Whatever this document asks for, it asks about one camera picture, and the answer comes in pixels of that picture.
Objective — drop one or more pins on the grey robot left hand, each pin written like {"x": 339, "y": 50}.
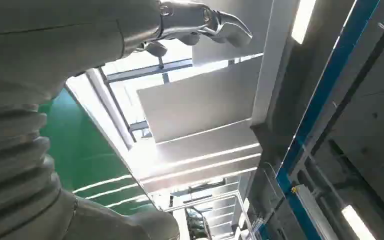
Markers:
{"x": 62, "y": 43}

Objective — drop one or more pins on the ribbed grey left arm sleeve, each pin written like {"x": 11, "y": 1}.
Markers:
{"x": 13, "y": 165}

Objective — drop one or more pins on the large grey hanging panel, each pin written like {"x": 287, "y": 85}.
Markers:
{"x": 205, "y": 99}

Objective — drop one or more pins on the small grey hanging panel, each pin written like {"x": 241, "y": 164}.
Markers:
{"x": 238, "y": 49}

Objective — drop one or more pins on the stepped grey ceiling ledge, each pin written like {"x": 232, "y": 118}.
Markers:
{"x": 198, "y": 159}

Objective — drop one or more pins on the white ceiling beam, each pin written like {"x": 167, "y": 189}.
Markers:
{"x": 271, "y": 66}

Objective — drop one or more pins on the long ceiling light strip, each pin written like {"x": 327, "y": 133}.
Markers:
{"x": 357, "y": 223}
{"x": 303, "y": 20}

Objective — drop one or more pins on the blue ceiling beam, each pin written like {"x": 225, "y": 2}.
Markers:
{"x": 324, "y": 86}

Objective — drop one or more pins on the green wall panel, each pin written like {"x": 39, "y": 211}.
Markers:
{"x": 79, "y": 149}

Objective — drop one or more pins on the silver metal pipe frame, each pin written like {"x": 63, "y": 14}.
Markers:
{"x": 241, "y": 207}

